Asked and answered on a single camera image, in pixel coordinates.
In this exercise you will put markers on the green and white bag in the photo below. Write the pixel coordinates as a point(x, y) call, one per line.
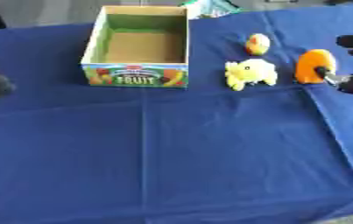
point(212, 8)

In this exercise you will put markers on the yellow and red toy fruit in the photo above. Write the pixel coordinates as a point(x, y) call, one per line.
point(258, 44)

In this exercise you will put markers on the yellow soft toy animal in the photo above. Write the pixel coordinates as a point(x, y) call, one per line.
point(250, 73)

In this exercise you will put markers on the cardboard box with green inside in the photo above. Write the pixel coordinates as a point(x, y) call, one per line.
point(139, 46)

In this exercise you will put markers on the orange toy fruit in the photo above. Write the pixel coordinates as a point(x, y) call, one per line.
point(313, 65)

